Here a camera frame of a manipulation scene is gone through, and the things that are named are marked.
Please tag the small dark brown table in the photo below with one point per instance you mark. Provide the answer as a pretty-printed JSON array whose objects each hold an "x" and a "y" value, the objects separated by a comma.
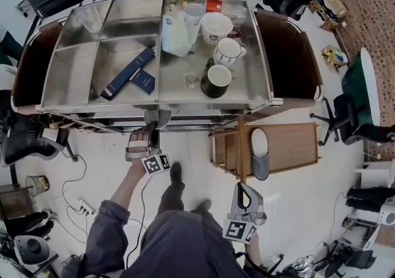
[{"x": 14, "y": 204}]

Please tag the person's left forearm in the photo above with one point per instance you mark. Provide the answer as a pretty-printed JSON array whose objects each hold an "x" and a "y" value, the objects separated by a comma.
[{"x": 126, "y": 187}]

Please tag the orange box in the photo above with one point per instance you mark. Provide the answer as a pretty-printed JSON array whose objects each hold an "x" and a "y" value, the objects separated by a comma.
[{"x": 213, "y": 4}]

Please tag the person's grey clothed body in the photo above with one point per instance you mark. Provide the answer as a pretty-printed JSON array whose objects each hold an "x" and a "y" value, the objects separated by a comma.
[{"x": 185, "y": 246}]

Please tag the white striped mug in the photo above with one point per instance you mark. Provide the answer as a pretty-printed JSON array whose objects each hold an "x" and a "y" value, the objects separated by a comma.
[{"x": 228, "y": 50}]

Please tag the grey black office chair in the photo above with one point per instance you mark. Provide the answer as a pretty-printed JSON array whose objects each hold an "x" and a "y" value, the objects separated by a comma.
[{"x": 27, "y": 141}]

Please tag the person's right black shoe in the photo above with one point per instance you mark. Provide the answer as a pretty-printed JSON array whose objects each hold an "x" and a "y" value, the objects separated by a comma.
[{"x": 204, "y": 205}]

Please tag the brown patterned carpet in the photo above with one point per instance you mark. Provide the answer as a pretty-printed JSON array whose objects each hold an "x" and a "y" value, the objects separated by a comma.
[{"x": 370, "y": 8}]

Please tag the person's black shoe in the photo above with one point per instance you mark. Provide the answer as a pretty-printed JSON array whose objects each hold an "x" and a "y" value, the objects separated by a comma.
[
  {"x": 176, "y": 173},
  {"x": 204, "y": 205}
]

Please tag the black fabric item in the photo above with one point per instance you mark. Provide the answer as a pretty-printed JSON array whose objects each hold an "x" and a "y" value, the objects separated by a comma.
[{"x": 370, "y": 199}]

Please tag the grey slipper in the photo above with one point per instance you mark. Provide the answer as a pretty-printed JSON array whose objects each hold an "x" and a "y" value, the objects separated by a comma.
[{"x": 260, "y": 165}]

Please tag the dark brown wooden surface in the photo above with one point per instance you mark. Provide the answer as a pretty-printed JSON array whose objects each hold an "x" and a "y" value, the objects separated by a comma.
[{"x": 290, "y": 64}]

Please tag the person's right hand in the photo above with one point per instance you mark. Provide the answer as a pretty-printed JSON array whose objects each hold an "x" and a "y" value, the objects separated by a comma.
[{"x": 262, "y": 215}]

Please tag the large white bowl cup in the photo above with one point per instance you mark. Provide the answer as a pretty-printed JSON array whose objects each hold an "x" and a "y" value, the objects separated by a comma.
[{"x": 216, "y": 27}]

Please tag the yellow green toy pile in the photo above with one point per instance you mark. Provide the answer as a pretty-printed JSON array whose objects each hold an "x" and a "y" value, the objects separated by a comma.
[{"x": 333, "y": 56}]

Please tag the long dark blue box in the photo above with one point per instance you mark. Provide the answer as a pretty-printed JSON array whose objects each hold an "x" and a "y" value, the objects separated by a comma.
[{"x": 129, "y": 73}]

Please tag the light wooden shelf rack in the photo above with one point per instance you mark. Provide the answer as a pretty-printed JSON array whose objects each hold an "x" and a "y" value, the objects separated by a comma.
[{"x": 287, "y": 144}]

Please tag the grey white round device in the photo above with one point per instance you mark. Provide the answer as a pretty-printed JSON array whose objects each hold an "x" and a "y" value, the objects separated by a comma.
[{"x": 31, "y": 250}]

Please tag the green round table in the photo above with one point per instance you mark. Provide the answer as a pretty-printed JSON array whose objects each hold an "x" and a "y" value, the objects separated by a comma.
[{"x": 359, "y": 88}]

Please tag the plain white mug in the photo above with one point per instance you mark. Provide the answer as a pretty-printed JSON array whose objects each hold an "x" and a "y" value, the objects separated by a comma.
[{"x": 194, "y": 13}]

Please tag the dark green fabric item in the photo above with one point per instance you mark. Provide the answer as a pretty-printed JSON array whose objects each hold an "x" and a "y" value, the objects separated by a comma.
[{"x": 9, "y": 47}]

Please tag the small dark blue box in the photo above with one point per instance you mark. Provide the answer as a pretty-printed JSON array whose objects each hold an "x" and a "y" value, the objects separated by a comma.
[{"x": 142, "y": 81}]

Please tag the white power strip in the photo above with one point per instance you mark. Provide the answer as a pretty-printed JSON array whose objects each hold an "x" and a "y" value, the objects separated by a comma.
[{"x": 88, "y": 206}]

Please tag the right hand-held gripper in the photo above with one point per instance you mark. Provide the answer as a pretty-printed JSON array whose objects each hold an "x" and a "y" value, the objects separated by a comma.
[{"x": 239, "y": 229}]

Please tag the person's right forearm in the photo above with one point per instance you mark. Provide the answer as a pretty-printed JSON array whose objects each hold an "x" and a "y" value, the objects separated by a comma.
[{"x": 254, "y": 253}]

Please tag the black chair base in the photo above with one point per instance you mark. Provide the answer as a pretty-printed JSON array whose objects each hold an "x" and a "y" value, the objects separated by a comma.
[{"x": 345, "y": 258}]

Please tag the clear glass cup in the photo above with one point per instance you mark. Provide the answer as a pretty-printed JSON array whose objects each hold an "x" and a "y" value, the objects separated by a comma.
[{"x": 89, "y": 21}]

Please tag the small clear glass ornament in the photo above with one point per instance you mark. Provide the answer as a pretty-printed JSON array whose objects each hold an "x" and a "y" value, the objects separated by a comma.
[{"x": 191, "y": 79}]

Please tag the white round-faced appliance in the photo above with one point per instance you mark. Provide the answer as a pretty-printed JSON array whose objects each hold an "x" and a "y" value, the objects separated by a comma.
[{"x": 388, "y": 213}]

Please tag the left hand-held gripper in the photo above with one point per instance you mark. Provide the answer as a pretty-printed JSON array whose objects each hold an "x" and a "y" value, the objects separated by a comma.
[{"x": 152, "y": 164}]

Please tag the white plastic pouch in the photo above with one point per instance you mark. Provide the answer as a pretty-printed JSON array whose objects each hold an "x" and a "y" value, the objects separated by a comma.
[{"x": 176, "y": 33}]

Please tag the person's left hand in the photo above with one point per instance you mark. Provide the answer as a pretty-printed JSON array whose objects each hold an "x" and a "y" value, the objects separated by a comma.
[{"x": 139, "y": 136}]

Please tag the cardboard box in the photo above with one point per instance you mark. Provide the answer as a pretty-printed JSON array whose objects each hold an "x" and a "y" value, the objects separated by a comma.
[{"x": 334, "y": 5}]

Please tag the stainless steel compartment tray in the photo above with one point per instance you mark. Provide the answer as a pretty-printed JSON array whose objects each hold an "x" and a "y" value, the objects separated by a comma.
[{"x": 129, "y": 24}]

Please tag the black mug white inside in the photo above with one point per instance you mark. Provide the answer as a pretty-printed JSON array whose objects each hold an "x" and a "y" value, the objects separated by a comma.
[{"x": 217, "y": 81}]

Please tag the person's left black shoe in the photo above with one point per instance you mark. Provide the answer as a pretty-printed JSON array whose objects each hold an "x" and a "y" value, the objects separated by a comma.
[{"x": 176, "y": 173}]

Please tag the white cabinet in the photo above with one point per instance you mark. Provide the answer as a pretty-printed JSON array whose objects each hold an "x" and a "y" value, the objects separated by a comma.
[{"x": 376, "y": 175}]

